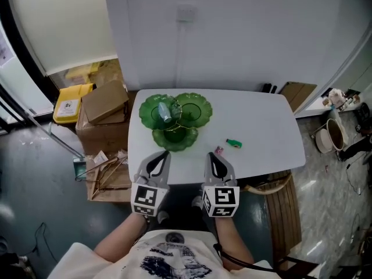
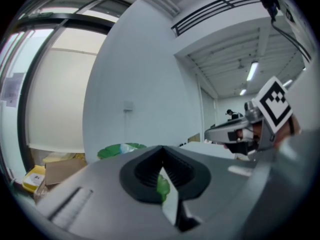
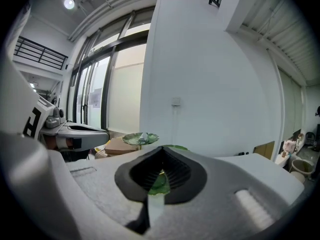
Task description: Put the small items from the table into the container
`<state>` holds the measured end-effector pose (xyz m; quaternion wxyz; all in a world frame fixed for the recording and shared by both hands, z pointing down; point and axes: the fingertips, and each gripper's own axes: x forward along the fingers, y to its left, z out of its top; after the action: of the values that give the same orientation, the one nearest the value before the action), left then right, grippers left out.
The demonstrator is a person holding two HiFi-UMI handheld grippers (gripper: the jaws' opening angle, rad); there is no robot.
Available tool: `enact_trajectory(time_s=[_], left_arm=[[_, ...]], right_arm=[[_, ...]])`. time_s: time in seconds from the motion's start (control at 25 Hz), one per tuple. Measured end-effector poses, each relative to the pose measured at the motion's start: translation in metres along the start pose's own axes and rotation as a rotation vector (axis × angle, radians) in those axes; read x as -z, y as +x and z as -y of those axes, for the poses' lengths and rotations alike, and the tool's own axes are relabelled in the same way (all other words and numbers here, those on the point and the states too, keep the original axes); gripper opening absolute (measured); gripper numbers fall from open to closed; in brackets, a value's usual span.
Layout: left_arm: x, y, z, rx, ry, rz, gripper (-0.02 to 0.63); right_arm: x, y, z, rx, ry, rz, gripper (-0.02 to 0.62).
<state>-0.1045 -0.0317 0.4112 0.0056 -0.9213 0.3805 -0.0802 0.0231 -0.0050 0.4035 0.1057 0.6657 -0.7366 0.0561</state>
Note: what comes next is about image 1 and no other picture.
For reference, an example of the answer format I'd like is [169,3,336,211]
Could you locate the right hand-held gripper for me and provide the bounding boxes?
[201,152,241,218]

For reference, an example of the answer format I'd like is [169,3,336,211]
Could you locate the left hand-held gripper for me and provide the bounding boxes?
[130,151,172,217]

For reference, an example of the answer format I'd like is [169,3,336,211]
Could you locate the light blue small packet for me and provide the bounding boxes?
[158,102,172,123]

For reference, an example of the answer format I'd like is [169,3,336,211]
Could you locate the green three-tier glass dish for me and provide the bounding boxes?
[138,92,213,153]

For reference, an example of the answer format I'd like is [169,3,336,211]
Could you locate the person's left forearm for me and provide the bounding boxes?
[93,213,151,263]

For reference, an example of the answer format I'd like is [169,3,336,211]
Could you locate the person's right forearm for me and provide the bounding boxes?
[213,216,255,270]

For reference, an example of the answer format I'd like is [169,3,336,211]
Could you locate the wooden chair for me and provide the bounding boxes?
[242,171,293,196]

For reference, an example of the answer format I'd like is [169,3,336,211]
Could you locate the wooden clothes hangers bundle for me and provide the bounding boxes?
[74,155,128,197]

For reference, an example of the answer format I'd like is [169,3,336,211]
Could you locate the white paper tag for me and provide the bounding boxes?
[94,150,109,164]

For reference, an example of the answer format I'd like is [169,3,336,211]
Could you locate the large cardboard box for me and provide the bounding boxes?
[75,90,137,155]

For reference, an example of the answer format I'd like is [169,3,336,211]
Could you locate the grey-green dustpan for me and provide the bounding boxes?
[72,155,87,180]

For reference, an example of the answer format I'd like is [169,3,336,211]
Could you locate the flat cardboard box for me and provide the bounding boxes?
[81,80,130,124]

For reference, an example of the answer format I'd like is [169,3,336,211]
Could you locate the person's white printed shirt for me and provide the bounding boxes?
[53,230,281,279]

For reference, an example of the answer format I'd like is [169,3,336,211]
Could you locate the metal pole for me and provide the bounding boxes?
[24,109,85,158]

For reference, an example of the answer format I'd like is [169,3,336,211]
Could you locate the yellow plastic bin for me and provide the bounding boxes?
[52,83,96,124]

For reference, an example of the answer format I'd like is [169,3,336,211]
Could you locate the small beige round basket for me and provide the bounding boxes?
[315,128,335,153]

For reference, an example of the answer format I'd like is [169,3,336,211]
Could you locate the leaning cardboard sheet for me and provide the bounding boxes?
[278,81,317,113]

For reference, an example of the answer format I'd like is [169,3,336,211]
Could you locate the beige round tub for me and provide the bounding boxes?
[325,118,345,151]

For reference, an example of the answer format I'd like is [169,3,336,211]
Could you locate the plush toys on counter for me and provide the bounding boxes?
[324,88,361,110]

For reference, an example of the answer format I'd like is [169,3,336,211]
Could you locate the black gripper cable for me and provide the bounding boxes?
[213,242,280,273]

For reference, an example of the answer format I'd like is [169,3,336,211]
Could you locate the white wall cable conduit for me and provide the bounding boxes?
[177,22,187,90]

